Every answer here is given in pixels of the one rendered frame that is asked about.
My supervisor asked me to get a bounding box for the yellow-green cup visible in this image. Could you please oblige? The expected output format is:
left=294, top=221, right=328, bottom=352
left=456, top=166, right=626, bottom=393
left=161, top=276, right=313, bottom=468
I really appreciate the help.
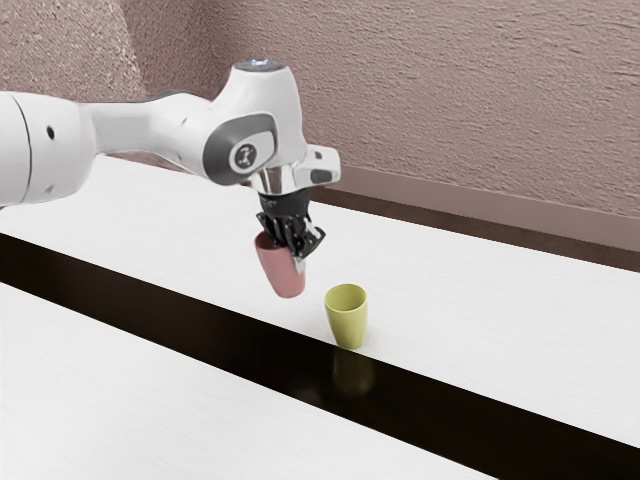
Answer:
left=323, top=283, right=369, bottom=350

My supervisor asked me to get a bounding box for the pink cup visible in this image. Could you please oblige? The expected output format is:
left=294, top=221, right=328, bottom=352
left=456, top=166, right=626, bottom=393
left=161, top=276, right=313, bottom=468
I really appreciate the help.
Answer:
left=254, top=233, right=307, bottom=300

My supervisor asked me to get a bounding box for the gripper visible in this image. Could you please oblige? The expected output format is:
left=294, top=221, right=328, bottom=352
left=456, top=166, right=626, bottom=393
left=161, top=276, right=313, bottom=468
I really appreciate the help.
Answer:
left=259, top=187, right=327, bottom=275

